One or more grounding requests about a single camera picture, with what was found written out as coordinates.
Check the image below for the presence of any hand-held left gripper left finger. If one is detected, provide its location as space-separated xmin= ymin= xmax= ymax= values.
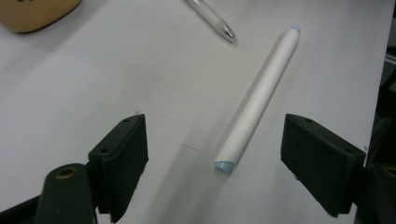
xmin=88 ymin=113 xmax=149 ymax=224

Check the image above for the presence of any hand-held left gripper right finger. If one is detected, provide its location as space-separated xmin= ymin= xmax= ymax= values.
xmin=279 ymin=113 xmax=367 ymax=218

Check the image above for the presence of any white marker with blue caps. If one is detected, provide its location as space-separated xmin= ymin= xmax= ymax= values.
xmin=214 ymin=25 xmax=302 ymax=175

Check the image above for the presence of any clear ballpoint pen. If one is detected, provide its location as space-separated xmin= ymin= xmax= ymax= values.
xmin=186 ymin=0 xmax=239 ymax=44

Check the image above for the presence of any tan bear pen holder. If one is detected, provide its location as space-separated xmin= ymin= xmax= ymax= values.
xmin=0 ymin=0 xmax=83 ymax=34

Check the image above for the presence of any white table cover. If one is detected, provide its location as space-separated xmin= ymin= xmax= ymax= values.
xmin=0 ymin=0 xmax=396 ymax=224

